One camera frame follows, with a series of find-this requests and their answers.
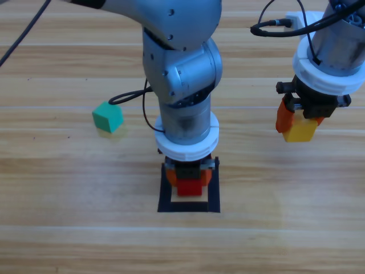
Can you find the red cube block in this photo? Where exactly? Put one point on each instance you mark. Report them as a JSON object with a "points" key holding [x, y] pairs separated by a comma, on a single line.
{"points": [[189, 188]]}

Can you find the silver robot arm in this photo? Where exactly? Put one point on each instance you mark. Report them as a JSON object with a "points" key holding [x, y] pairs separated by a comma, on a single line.
{"points": [[339, 48], [182, 65]]}

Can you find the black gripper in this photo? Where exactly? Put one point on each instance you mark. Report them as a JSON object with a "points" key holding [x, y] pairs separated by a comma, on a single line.
{"points": [[316, 105], [186, 172]]}

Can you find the black tape square outline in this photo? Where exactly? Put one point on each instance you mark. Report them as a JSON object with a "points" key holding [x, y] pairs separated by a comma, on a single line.
{"points": [[166, 199]]}

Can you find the green cube block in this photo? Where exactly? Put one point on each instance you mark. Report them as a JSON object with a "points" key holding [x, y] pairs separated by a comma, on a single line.
{"points": [[107, 117]]}

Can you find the yellow cube block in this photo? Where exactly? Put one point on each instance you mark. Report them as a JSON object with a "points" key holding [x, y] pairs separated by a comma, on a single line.
{"points": [[299, 132]]}

